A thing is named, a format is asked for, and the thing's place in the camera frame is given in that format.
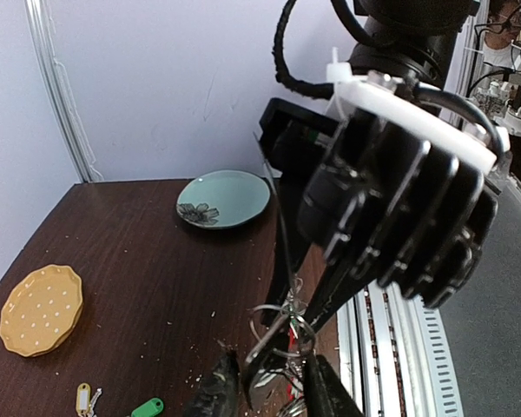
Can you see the yellow polka dot plate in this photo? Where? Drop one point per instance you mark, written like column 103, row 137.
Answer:
column 41, row 311

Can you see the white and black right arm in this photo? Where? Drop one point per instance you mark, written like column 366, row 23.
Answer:
column 413, row 40

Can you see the red tag key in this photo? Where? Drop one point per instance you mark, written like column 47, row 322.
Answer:
column 292, row 390

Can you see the teal floral plate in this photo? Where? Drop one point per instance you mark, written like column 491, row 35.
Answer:
column 223, row 199

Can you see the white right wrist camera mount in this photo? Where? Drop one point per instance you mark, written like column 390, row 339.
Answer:
column 448, row 121

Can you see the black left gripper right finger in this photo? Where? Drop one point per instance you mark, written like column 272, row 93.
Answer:
column 324, row 394

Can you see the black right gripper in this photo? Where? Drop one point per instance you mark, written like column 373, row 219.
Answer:
column 384, row 206

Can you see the green tag key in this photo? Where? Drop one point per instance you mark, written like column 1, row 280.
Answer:
column 293, row 312
column 150, row 408

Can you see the yellow tag key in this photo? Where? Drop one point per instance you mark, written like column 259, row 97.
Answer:
column 86, row 399

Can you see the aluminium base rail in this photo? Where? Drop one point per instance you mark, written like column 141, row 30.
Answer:
column 398, row 358

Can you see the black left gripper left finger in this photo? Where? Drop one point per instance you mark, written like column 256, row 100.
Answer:
column 218, row 392

